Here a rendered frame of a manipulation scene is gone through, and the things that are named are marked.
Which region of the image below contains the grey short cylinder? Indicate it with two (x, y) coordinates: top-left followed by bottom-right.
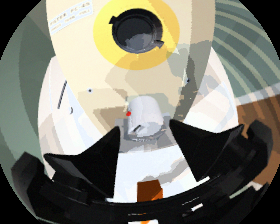
(67, 107), (73, 115)

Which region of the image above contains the dark grey rectangular panel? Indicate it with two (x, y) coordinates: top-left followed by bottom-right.
(46, 0), (216, 136)

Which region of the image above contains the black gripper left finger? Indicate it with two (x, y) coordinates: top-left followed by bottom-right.
(43, 125), (121, 198)

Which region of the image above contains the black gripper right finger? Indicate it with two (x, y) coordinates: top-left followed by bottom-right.
(169, 120), (245, 183)

